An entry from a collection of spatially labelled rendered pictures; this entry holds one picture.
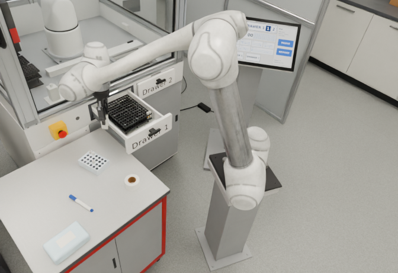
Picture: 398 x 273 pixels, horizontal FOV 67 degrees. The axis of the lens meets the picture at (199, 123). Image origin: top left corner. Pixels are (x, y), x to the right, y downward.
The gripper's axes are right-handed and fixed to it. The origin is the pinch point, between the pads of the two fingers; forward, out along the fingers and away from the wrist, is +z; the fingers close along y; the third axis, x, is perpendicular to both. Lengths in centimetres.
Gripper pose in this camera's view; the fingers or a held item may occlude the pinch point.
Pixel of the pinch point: (105, 121)
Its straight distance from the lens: 156.1
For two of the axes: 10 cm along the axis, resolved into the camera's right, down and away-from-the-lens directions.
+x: -9.9, -0.6, -0.9
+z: -1.0, 7.6, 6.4
